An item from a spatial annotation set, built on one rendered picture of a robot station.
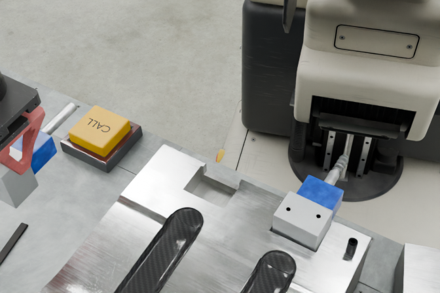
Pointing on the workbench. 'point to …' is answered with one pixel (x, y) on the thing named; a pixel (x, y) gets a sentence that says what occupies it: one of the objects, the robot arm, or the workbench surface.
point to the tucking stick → (12, 241)
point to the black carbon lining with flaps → (165, 239)
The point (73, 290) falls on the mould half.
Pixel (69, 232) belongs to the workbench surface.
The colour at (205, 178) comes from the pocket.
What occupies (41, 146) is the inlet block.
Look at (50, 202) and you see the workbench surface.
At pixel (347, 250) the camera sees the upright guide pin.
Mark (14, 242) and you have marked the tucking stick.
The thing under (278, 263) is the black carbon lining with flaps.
